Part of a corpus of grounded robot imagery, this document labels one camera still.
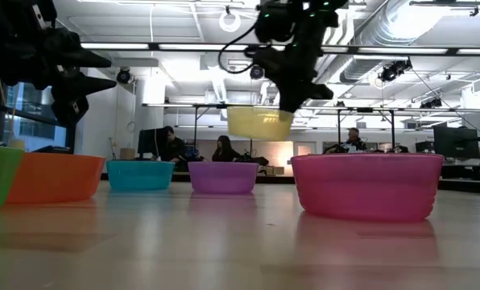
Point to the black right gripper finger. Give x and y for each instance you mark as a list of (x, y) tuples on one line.
[(318, 92), (291, 98)]

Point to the yellow plastic bowl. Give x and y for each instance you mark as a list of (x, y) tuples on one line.
[(258, 125)]

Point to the black metal workstation frame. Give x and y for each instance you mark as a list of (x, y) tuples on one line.
[(338, 125)]

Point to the long ceiling light bar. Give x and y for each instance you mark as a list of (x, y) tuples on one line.
[(199, 46)]

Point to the pink plastic bowl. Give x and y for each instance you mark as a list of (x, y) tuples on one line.
[(367, 187)]

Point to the purple plastic bowl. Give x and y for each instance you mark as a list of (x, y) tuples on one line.
[(223, 177)]

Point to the large black computer monitor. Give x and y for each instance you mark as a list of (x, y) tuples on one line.
[(455, 143)]

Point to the cardboard box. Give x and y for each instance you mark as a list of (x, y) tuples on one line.
[(127, 153)]

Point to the black background robot rig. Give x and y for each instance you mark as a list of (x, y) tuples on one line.
[(399, 149)]

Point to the black ceiling camera rig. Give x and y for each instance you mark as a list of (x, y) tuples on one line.
[(393, 70)]

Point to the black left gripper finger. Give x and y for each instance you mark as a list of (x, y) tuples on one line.
[(83, 58), (73, 92)]

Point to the silver ventilation duct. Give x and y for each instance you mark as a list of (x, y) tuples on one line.
[(369, 36)]

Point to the person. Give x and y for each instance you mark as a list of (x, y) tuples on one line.
[(354, 141), (175, 147), (224, 151)]

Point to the orange plastic bowl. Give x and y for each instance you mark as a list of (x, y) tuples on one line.
[(55, 177)]

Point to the black round ceiling fixture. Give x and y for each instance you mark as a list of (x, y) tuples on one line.
[(123, 76), (257, 73)]

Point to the teal plastic bowl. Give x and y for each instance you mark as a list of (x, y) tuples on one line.
[(139, 175)]

